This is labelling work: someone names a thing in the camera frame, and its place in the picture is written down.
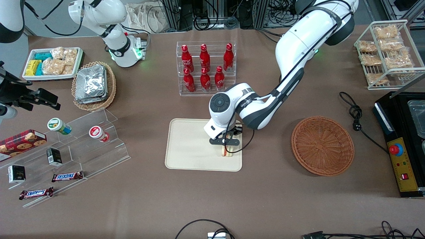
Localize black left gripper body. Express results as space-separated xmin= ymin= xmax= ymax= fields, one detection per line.
xmin=228 ymin=123 xmax=243 ymax=137

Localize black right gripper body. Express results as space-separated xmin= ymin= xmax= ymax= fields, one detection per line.
xmin=0 ymin=61 xmax=39 ymax=111

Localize white rectangular snack tray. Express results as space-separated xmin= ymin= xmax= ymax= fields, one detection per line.
xmin=22 ymin=47 xmax=83 ymax=81

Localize beige plastic tray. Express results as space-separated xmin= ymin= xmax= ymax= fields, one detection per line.
xmin=165 ymin=119 xmax=243 ymax=172

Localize oval light wicker basket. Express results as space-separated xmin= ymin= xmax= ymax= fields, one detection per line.
xmin=71 ymin=61 xmax=117 ymax=111

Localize round brown wicker basket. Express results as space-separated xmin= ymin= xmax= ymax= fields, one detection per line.
xmin=291 ymin=116 xmax=355 ymax=176

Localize green lid yoghurt cup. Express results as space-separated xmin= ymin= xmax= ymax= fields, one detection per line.
xmin=47 ymin=118 xmax=72 ymax=135

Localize clear bag of crackers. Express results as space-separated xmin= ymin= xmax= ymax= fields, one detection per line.
xmin=63 ymin=48 xmax=78 ymax=75
xmin=42 ymin=58 xmax=65 ymax=76
xmin=50 ymin=46 xmax=65 ymax=60

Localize yellow snack pack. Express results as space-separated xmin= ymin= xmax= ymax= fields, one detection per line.
xmin=26 ymin=60 xmax=42 ymax=76

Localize clear acrylic bottle rack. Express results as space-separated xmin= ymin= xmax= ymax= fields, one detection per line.
xmin=176 ymin=41 xmax=236 ymax=96

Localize stack of silver foil packs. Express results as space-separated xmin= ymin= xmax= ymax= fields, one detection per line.
xmin=75 ymin=65 xmax=108 ymax=104

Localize red cookie box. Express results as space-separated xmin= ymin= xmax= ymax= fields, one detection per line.
xmin=0 ymin=129 xmax=47 ymax=162

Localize small black box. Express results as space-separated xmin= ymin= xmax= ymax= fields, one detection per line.
xmin=46 ymin=148 xmax=63 ymax=166
xmin=8 ymin=165 xmax=26 ymax=184

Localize red cola bottle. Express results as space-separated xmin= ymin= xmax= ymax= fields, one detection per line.
xmin=181 ymin=45 xmax=194 ymax=72
xmin=223 ymin=43 xmax=234 ymax=72
xmin=183 ymin=68 xmax=196 ymax=93
xmin=200 ymin=44 xmax=211 ymax=71
xmin=214 ymin=66 xmax=225 ymax=91
xmin=200 ymin=67 xmax=211 ymax=92

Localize red lid yoghurt cup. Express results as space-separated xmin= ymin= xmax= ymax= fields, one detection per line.
xmin=89 ymin=126 xmax=110 ymax=143

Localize clear acrylic step display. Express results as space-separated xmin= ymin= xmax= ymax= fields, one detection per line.
xmin=0 ymin=108 xmax=131 ymax=208

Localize snickers bar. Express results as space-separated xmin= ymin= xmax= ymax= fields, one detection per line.
xmin=19 ymin=187 xmax=54 ymax=200
xmin=51 ymin=171 xmax=84 ymax=183

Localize beige cloth bag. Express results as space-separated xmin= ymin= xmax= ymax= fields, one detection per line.
xmin=125 ymin=3 xmax=170 ymax=34

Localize bagged fried snack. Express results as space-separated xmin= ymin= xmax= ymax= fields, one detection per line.
xmin=379 ymin=38 xmax=405 ymax=52
xmin=384 ymin=50 xmax=414 ymax=70
xmin=365 ymin=73 xmax=390 ymax=85
xmin=360 ymin=54 xmax=383 ymax=66
xmin=358 ymin=40 xmax=378 ymax=53
xmin=374 ymin=25 xmax=399 ymax=40

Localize black appliance housing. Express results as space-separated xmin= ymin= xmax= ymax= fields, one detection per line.
xmin=372 ymin=91 xmax=425 ymax=199

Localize yellow emergency stop box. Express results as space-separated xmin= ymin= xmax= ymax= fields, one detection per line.
xmin=386 ymin=137 xmax=420 ymax=194

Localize clear plastic container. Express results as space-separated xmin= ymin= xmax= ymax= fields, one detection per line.
xmin=408 ymin=100 xmax=425 ymax=139

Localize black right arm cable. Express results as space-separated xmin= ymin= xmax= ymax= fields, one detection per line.
xmin=24 ymin=0 xmax=84 ymax=37

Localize black looped table cable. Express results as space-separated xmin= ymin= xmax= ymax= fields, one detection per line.
xmin=175 ymin=219 xmax=235 ymax=239

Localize coiled black cable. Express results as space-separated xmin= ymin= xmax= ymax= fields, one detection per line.
xmin=193 ymin=15 xmax=213 ymax=31

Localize aluminium frame post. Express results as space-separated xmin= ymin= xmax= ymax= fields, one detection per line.
xmin=161 ymin=0 xmax=182 ymax=32
xmin=254 ymin=0 xmax=270 ymax=29

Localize black power cable with plug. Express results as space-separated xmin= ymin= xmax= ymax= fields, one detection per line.
xmin=339 ymin=92 xmax=389 ymax=154

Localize white wire rack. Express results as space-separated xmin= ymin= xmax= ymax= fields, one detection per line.
xmin=354 ymin=20 xmax=425 ymax=91

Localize black tangled cables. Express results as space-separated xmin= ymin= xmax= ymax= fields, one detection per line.
xmin=324 ymin=220 xmax=425 ymax=239

